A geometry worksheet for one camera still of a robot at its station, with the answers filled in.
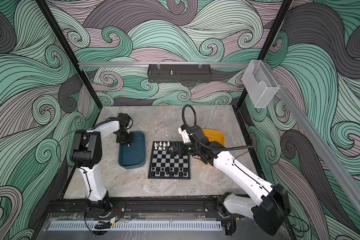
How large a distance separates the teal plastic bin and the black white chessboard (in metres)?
0.06

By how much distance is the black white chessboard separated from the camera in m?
0.85

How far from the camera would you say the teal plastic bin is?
34.0 inches
